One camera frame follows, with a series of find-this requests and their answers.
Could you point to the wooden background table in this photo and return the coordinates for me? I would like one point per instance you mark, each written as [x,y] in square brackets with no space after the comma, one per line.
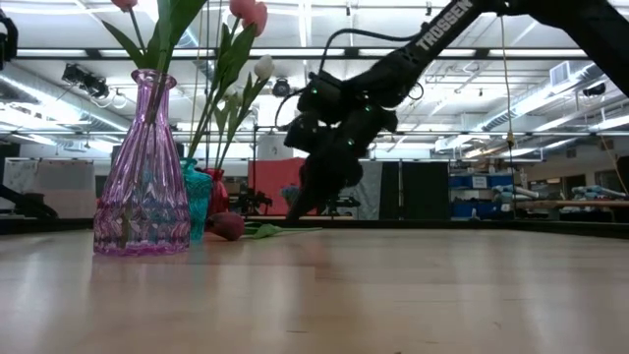
[580,203]

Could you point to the black stand frame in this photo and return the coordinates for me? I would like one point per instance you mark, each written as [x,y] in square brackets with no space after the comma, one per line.
[255,147]

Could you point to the red backdrop cloth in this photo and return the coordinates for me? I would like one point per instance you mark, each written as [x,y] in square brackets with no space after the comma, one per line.
[270,172]

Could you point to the grey backdrop cloth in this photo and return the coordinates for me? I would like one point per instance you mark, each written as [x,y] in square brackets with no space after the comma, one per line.
[368,192]

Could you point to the round black ceiling device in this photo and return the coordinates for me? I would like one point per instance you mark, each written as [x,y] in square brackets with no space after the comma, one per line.
[281,88]

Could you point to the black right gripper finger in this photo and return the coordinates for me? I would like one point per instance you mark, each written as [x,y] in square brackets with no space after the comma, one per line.
[329,177]

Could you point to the blue glass vase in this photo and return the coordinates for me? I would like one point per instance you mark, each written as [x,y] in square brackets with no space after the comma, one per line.
[199,196]

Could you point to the red glass vase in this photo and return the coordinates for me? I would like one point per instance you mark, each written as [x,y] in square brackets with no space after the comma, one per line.
[218,194]

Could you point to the blue storage bin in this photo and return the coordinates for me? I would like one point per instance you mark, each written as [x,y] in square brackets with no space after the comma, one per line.
[460,182]
[500,181]
[484,210]

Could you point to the black background robot arm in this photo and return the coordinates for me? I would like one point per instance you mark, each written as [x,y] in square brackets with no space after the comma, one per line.
[346,201]
[253,199]

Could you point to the bunch of tulips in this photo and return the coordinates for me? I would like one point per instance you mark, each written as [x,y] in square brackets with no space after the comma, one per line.
[264,66]

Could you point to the white partition panel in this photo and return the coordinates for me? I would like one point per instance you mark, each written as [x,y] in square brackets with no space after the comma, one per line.
[64,187]

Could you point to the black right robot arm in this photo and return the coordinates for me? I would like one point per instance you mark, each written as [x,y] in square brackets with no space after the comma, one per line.
[442,29]

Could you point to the pink glass vase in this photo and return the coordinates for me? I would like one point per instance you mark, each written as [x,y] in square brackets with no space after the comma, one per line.
[142,196]

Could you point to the black ceiling light fixture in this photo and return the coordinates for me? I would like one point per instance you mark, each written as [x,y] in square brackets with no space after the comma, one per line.
[86,81]

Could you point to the dark red artificial tulip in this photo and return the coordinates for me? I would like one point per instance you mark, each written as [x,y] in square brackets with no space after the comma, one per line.
[124,3]
[227,225]

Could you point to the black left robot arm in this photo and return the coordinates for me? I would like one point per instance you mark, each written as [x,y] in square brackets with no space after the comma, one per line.
[34,209]

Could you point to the black ceiling speaker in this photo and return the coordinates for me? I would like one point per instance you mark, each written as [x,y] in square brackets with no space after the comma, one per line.
[594,89]

